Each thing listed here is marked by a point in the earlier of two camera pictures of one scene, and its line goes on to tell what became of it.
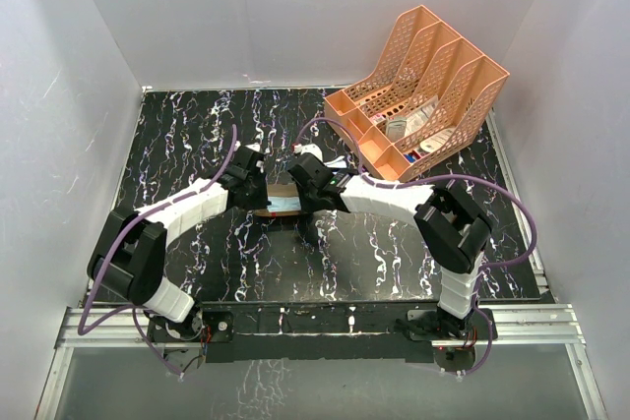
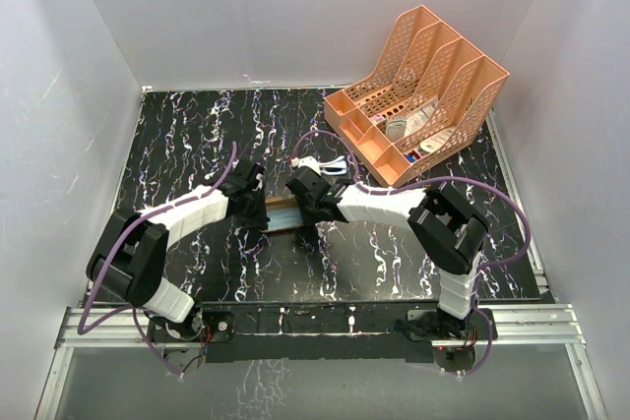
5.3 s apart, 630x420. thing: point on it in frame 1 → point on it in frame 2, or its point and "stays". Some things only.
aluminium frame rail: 543,326 stays
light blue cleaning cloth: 287,203 → 283,217
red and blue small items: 412,156 stays
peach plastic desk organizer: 423,91 stays
